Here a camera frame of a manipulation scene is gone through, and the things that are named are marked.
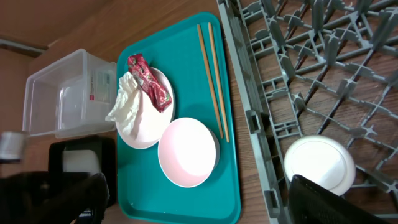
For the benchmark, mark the black tray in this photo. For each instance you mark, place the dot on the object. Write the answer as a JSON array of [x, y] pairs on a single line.
[[92, 154]]

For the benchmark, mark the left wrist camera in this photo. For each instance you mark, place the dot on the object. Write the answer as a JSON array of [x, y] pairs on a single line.
[[13, 145]]

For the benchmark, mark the white bowl upside down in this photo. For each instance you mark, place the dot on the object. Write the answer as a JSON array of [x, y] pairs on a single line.
[[188, 152]]

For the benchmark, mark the clear plastic bin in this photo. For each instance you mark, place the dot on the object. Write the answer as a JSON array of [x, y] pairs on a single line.
[[70, 97]]

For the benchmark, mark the left wooden chopstick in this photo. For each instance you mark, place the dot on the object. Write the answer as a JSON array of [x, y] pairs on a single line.
[[210, 81]]

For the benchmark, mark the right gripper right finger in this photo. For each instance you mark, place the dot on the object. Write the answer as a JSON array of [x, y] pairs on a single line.
[[310, 203]]

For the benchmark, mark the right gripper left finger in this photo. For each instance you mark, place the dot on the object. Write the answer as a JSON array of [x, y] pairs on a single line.
[[42, 197]]

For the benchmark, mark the white cup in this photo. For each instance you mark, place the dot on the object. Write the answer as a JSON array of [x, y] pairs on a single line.
[[322, 160]]

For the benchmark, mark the right wooden chopstick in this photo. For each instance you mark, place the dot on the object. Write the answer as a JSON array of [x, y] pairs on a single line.
[[218, 81]]

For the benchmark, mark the wooden chopstick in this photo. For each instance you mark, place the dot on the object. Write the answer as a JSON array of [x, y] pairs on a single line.
[[218, 81], [210, 81]]

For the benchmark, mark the grey dishwasher rack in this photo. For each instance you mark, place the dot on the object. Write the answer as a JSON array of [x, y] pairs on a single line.
[[319, 67]]

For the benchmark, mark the white tissue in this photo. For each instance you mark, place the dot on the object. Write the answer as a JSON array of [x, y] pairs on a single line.
[[126, 107]]

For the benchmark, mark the white round plate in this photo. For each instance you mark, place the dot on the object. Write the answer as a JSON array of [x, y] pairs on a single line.
[[150, 124]]

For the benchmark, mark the red snack wrapper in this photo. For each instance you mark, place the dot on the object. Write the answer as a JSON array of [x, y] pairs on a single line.
[[148, 82]]

